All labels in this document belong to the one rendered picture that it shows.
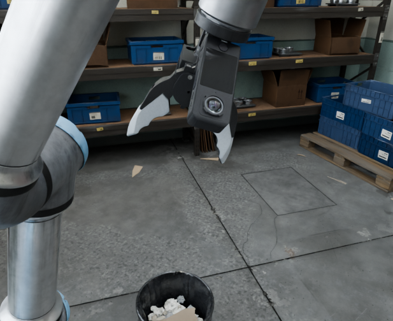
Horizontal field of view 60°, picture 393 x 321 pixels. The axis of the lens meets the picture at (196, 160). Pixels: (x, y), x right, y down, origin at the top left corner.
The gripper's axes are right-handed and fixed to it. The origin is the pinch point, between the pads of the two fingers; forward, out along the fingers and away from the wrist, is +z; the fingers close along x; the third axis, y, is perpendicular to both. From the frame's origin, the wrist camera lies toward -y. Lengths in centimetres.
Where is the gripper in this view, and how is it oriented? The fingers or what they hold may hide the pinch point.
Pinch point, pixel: (175, 153)
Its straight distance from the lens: 51.8
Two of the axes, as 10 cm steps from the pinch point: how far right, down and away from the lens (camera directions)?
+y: 0.1, -6.1, 7.9
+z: -3.3, 7.4, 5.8
